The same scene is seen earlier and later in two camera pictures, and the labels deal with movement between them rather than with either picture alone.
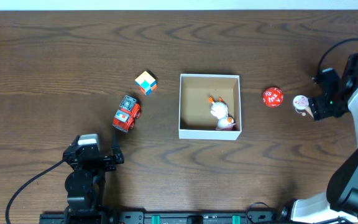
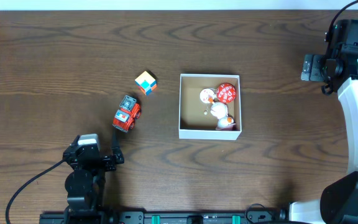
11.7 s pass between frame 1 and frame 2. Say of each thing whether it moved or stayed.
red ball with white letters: moved
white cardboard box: stayed
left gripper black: stayed
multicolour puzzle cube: stayed
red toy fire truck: stayed
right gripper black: moved
